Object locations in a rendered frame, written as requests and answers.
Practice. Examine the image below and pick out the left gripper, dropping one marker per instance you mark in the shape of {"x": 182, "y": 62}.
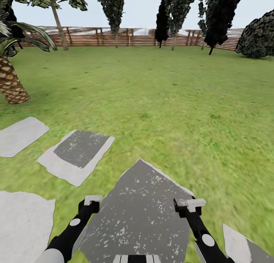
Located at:
{"x": 93, "y": 208}

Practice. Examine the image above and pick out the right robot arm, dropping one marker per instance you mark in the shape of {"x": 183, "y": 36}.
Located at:
{"x": 205, "y": 244}

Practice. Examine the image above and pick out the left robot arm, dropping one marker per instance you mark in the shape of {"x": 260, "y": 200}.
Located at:
{"x": 62, "y": 248}

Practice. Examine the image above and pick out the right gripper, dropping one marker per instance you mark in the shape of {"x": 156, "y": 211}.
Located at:
{"x": 191, "y": 216}

